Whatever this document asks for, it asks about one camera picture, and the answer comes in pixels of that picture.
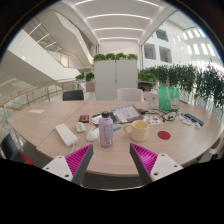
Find colourful sticker sheet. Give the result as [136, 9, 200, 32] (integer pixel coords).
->
[143, 114, 164, 126]

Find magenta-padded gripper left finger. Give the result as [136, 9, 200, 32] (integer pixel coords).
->
[42, 143, 94, 187]

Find green hedge plant row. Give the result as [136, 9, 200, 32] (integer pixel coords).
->
[143, 61, 224, 111]

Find open printed booklet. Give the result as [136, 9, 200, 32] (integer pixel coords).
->
[111, 104, 144, 124]

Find wooden handrail glass railing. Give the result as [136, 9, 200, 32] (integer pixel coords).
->
[0, 78, 79, 116]

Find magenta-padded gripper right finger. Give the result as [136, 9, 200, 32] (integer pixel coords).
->
[129, 143, 184, 186]

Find brown planter with plants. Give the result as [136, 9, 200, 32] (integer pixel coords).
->
[75, 71, 96, 93]

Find flat round red coaster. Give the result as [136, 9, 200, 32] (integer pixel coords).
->
[157, 130, 172, 141]

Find clear plastic bottle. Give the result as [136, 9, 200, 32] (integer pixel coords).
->
[147, 89, 159, 110]

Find pale yellow mug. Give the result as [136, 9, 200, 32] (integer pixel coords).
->
[122, 119, 150, 143]

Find purple drink bottle black cap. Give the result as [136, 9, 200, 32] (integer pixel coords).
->
[98, 111, 114, 149]

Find dark blue flat keyboard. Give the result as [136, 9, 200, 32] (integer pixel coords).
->
[183, 113, 205, 127]

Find black notebook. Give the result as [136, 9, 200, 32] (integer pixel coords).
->
[91, 112, 118, 127]

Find white label card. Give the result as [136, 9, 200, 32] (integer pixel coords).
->
[91, 114, 103, 125]

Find white computer mouse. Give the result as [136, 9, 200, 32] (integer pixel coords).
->
[85, 126, 100, 142]

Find green tote bag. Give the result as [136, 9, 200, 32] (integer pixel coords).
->
[157, 86, 181, 112]

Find white cabinet with plants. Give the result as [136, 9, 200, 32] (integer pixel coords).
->
[92, 52, 139, 102]

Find black cable bundle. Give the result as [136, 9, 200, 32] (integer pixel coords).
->
[138, 108, 183, 123]

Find ceiling light strips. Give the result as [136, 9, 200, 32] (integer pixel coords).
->
[74, 0, 158, 43]

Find black and red chair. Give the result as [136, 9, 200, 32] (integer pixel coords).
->
[0, 133, 34, 166]

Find small white charger block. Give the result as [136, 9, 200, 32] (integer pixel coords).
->
[75, 122, 87, 134]

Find small black and red device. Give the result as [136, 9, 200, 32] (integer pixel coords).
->
[78, 114, 90, 123]

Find white power strip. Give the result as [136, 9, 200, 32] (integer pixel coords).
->
[54, 123, 79, 148]

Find white low chair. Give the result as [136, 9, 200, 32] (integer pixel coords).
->
[196, 133, 224, 164]

